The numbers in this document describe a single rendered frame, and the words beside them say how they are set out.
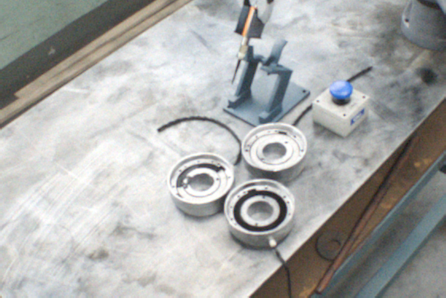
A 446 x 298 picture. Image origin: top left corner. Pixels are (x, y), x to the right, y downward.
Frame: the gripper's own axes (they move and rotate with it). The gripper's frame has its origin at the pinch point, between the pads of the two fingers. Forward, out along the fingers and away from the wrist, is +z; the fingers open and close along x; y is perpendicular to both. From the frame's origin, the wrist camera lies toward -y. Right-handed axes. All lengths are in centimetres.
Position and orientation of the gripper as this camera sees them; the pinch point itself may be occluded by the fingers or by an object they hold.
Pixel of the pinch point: (253, 15)
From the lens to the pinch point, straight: 108.3
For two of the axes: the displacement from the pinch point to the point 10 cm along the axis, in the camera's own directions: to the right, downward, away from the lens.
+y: 6.8, -5.7, 4.7
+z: 1.1, 7.1, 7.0
